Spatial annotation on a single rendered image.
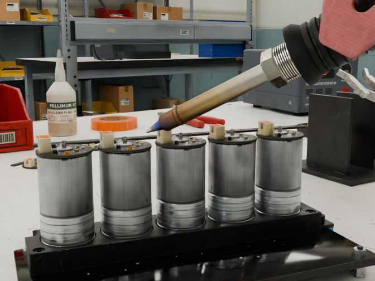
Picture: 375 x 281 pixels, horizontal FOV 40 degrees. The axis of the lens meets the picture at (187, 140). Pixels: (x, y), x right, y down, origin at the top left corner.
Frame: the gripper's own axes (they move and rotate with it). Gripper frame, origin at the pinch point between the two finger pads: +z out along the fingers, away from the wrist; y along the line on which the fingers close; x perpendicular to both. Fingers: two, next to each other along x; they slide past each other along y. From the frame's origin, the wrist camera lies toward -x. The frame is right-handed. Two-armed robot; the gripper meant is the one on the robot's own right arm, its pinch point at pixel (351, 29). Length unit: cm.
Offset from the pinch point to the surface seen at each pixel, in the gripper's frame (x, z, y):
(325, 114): -0.4, 7.8, -23.2
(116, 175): -5.8, 10.1, 0.6
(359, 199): 4.9, 10.6, -16.6
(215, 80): -159, 142, -557
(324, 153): 1.1, 10.6, -23.1
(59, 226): -6.5, 12.7, 2.6
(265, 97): -12, 17, -60
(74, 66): -135, 88, -209
